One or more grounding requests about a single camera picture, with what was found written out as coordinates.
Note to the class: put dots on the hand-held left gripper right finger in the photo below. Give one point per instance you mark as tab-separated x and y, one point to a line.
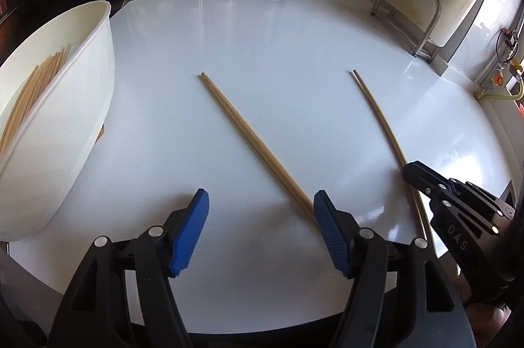
331	233

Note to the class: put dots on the stainless steel rack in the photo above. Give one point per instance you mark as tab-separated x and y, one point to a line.
425	34

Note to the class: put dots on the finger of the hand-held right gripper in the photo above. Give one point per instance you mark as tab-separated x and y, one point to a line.
483	196
421	178

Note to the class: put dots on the single wooden chopstick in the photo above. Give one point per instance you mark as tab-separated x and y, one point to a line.
377	114
381	113
245	126

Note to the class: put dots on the bunch of wooden chopsticks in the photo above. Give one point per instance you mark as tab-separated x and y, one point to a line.
37	86

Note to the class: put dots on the person's right hand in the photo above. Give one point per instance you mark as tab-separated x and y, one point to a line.
489	323

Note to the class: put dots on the orange knob valve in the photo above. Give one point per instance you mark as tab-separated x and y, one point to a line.
498	79

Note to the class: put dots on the white bowl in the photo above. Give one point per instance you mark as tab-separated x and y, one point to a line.
61	127

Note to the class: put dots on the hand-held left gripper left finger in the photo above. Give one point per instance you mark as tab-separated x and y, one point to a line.
186	237

